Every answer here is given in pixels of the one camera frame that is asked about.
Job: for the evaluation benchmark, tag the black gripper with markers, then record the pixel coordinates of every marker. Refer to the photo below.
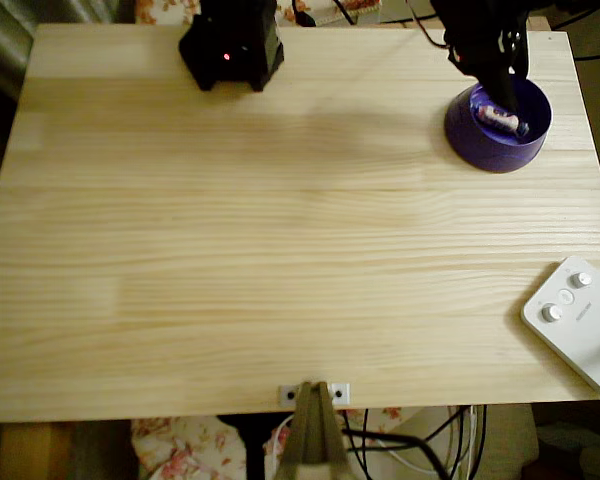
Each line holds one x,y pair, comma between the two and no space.
491,70

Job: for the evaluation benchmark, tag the candy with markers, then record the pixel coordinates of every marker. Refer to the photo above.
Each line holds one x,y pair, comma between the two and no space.
496,118

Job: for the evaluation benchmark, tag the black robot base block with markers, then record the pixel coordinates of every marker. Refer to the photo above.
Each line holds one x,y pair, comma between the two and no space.
245,65

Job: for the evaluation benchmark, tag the purple bowl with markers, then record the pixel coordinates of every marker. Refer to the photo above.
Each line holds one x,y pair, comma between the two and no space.
495,157

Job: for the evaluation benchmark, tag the floral patterned fabric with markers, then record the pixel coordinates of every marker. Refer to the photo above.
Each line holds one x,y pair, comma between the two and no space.
180,450
365,6

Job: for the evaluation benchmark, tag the white control box with knobs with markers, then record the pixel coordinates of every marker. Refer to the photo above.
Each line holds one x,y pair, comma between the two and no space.
580,340

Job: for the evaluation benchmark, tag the grey curtain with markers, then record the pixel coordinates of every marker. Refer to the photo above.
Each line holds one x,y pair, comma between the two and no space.
10,40

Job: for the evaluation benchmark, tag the wooden table leg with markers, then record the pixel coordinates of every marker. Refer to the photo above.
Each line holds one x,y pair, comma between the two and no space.
35,450

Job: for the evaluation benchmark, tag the white screw bracket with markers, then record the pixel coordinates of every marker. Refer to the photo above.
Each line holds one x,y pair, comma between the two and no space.
285,396

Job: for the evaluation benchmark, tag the black stand post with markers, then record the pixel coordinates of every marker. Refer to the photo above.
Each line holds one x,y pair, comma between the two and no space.
255,450

